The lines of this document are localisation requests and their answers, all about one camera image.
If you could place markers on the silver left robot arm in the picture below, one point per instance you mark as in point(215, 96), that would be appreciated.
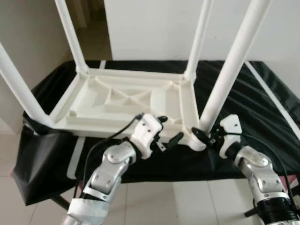
point(108, 173)

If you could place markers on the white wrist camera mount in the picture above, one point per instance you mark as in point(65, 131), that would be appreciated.
point(230, 125)
point(144, 133)

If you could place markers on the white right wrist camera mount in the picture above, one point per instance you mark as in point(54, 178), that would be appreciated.
point(230, 125)

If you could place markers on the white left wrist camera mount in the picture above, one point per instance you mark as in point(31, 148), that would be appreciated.
point(144, 133)

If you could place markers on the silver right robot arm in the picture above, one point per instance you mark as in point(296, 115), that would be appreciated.
point(262, 178)

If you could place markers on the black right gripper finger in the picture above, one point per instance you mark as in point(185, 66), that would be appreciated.
point(200, 136)

